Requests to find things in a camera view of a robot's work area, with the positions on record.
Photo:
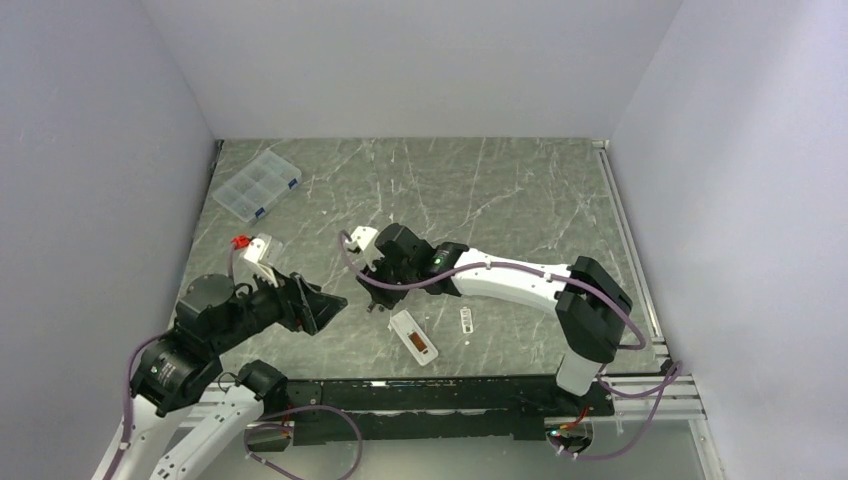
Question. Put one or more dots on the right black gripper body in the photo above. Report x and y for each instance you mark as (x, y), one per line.
(384, 271)

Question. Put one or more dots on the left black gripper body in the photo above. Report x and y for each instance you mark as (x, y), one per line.
(290, 314)

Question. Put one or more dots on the white remote control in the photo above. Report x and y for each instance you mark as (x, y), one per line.
(413, 337)

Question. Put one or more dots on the white battery cover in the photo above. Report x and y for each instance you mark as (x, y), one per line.
(466, 319)

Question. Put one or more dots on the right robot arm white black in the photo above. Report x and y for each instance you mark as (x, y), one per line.
(592, 309)

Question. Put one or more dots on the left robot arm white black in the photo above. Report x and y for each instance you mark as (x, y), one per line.
(168, 374)

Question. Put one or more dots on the clear plastic compartment box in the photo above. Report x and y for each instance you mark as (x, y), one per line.
(258, 187)

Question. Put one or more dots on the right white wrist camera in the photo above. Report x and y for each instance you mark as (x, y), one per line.
(362, 240)

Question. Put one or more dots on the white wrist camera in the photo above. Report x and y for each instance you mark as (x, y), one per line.
(362, 240)
(261, 253)

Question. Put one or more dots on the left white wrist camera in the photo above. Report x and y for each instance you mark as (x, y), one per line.
(261, 253)

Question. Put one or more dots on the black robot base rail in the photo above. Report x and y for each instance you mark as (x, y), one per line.
(521, 407)

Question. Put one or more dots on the aluminium rail right edge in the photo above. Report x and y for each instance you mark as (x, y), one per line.
(673, 408)

